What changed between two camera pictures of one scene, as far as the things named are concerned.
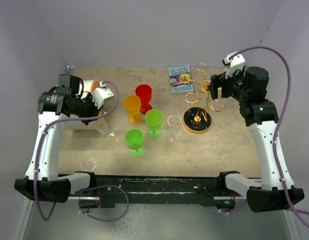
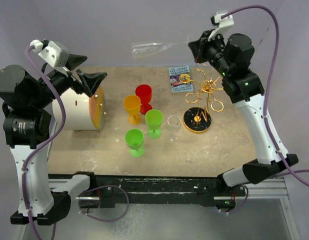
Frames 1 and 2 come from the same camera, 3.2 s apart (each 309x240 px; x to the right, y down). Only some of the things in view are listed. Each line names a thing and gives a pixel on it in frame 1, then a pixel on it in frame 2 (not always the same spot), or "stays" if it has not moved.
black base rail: x=114 y=190 stays
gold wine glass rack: x=198 y=119 stays
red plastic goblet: x=144 y=92 stays
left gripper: x=94 y=110 -> x=89 y=81
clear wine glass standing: x=173 y=125 stays
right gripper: x=220 y=80 -> x=197 y=47
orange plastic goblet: x=132 y=103 stays
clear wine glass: x=102 y=126 -> x=145 y=50
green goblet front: x=134 y=138 stays
